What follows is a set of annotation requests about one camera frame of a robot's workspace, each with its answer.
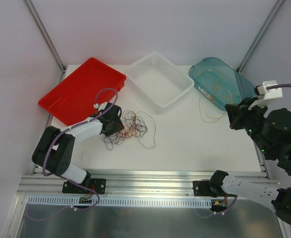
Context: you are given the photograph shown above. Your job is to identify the red plastic tray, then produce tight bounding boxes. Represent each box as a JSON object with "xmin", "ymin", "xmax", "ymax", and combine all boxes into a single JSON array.
[{"xmin": 38, "ymin": 58, "xmax": 126, "ymax": 126}]

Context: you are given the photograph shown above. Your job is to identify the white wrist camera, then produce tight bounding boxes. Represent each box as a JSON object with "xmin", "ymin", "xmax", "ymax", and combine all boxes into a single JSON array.
[
  {"xmin": 93, "ymin": 102, "xmax": 108, "ymax": 112},
  {"xmin": 248, "ymin": 80, "xmax": 283, "ymax": 110}
]

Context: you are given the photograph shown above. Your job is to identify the white slotted cable duct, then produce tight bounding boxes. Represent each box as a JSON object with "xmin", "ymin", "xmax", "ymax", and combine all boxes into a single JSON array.
[{"xmin": 27, "ymin": 195, "xmax": 212, "ymax": 209}]

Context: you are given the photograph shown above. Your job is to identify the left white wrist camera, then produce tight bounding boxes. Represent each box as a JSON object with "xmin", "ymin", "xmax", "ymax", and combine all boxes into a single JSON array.
[{"xmin": 93, "ymin": 102, "xmax": 108, "ymax": 112}]

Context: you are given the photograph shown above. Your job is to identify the red yellow black wires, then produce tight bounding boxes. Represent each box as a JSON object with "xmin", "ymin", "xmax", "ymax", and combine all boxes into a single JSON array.
[{"xmin": 102, "ymin": 111, "xmax": 157, "ymax": 151}]

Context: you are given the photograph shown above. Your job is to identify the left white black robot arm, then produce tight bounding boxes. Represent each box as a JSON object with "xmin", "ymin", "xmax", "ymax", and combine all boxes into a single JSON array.
[{"xmin": 32, "ymin": 102, "xmax": 123, "ymax": 193}]

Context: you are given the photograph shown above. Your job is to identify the left aluminium frame post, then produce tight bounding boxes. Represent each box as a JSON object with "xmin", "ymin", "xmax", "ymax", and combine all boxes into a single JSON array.
[{"xmin": 23, "ymin": 0, "xmax": 66, "ymax": 72}]

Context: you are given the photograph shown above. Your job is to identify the aluminium frame post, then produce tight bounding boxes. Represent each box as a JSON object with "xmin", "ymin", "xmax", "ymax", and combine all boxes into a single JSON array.
[
  {"xmin": 23, "ymin": 0, "xmax": 66, "ymax": 72},
  {"xmin": 236, "ymin": 0, "xmax": 287, "ymax": 73}
]

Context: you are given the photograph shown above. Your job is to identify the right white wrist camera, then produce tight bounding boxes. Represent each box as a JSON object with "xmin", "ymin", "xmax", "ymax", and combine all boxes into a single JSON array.
[{"xmin": 248, "ymin": 80, "xmax": 283, "ymax": 110}]

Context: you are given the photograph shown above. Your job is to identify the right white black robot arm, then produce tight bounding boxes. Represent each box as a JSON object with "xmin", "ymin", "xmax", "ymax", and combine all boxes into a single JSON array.
[{"xmin": 209, "ymin": 98, "xmax": 291, "ymax": 225}]

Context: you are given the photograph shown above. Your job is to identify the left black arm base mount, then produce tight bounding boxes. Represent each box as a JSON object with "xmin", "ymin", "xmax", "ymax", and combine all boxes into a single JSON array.
[{"xmin": 62, "ymin": 178, "xmax": 107, "ymax": 194}]

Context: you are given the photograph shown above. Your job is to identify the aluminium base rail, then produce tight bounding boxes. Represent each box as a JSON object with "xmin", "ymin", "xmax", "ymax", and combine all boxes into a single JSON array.
[{"xmin": 17, "ymin": 168, "xmax": 281, "ymax": 199}]

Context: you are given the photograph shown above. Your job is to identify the teal translucent plastic bin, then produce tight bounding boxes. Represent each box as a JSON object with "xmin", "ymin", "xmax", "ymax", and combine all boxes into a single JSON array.
[{"xmin": 188, "ymin": 58, "xmax": 254, "ymax": 111}]

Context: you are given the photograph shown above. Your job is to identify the white perforated plastic basket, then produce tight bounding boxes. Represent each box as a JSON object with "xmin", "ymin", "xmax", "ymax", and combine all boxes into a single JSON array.
[{"xmin": 124, "ymin": 52, "xmax": 194, "ymax": 112}]

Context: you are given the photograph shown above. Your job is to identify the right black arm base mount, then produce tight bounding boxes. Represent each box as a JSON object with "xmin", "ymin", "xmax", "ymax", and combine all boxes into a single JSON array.
[{"xmin": 192, "ymin": 180, "xmax": 226, "ymax": 197}]

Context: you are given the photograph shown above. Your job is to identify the right aluminium frame post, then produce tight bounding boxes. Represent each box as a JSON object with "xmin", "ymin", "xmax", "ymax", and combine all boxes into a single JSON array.
[{"xmin": 236, "ymin": 0, "xmax": 287, "ymax": 73}]

